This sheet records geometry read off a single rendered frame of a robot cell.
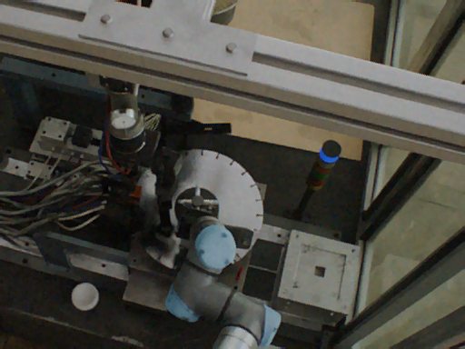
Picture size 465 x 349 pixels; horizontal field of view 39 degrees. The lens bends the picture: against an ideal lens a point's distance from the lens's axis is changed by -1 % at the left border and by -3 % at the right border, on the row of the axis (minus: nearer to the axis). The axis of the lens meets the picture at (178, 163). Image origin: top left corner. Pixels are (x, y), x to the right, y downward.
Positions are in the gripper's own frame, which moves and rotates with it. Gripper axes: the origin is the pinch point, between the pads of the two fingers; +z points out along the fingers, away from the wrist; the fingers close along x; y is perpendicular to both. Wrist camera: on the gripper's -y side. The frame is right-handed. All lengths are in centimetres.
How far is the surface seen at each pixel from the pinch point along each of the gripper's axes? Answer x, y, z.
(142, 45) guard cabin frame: -27, 27, -104
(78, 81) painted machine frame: -23.8, 37.9, 15.5
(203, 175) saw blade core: -9.1, 1.0, 9.7
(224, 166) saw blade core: -12.7, -3.7, 10.7
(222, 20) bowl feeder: -55, 2, 54
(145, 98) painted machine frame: -24.0, 20.3, 11.6
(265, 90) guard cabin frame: -26, 17, -105
